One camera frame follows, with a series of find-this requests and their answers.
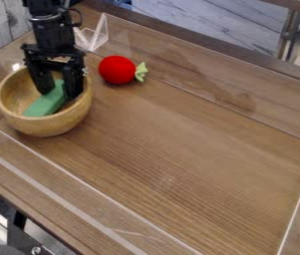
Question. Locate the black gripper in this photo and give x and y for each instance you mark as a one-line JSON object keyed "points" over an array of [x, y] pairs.
{"points": [[54, 52]]}

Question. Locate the green rectangular block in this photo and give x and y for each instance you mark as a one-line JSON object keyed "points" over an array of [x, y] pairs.
{"points": [[48, 103]]}

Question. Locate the brown wooden bowl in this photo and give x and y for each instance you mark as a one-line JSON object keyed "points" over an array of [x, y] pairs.
{"points": [[17, 94]]}

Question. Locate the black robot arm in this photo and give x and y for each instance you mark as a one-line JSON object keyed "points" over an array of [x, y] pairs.
{"points": [[52, 3]]}

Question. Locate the red plush strawberry toy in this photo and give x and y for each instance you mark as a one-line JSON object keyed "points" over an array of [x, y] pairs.
{"points": [[118, 70]]}

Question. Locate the metal table leg background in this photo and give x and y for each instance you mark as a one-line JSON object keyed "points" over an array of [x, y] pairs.
{"points": [[288, 47]]}

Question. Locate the clear acrylic corner bracket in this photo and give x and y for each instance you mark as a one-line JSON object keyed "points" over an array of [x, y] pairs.
{"points": [[88, 38]]}

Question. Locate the clear acrylic barrier wall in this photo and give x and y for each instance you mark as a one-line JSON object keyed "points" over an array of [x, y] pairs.
{"points": [[92, 224]]}

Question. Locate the black table leg bracket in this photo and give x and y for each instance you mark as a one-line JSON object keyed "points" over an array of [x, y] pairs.
{"points": [[20, 243]]}

